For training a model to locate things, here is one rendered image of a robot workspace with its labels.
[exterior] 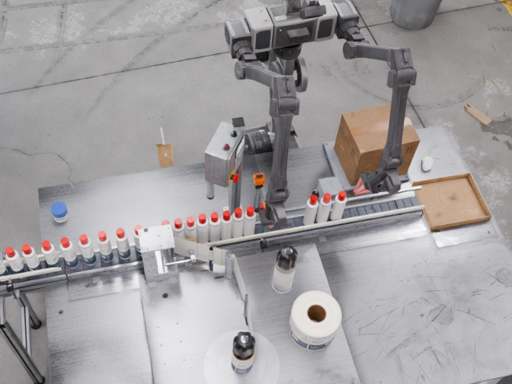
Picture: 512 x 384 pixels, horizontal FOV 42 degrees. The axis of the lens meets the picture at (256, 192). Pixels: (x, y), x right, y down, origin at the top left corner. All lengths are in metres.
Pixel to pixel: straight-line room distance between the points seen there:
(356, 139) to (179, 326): 1.15
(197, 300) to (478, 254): 1.32
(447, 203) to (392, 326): 0.72
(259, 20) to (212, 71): 1.94
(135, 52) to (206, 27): 0.58
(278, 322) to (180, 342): 0.41
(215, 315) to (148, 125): 2.00
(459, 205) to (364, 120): 0.63
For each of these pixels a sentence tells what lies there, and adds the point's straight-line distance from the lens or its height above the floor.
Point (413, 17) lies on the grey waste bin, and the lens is 5.32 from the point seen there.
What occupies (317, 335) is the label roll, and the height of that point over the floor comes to 1.02.
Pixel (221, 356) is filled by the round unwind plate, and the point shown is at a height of 0.89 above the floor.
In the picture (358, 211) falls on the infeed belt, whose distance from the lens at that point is 3.17.
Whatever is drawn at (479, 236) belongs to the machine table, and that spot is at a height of 0.83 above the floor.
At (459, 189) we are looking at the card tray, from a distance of 3.43.
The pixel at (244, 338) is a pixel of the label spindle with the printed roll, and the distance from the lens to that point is 2.49.
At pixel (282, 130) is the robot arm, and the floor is 1.52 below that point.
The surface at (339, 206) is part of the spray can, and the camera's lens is 3.00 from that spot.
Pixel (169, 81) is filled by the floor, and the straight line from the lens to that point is 4.81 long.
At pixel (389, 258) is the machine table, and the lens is 3.13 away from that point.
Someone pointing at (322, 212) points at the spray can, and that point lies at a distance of 3.01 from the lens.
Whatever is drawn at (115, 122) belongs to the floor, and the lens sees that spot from 4.59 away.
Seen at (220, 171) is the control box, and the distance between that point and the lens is 2.59.
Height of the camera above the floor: 3.50
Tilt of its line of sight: 56 degrees down
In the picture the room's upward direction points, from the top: 6 degrees clockwise
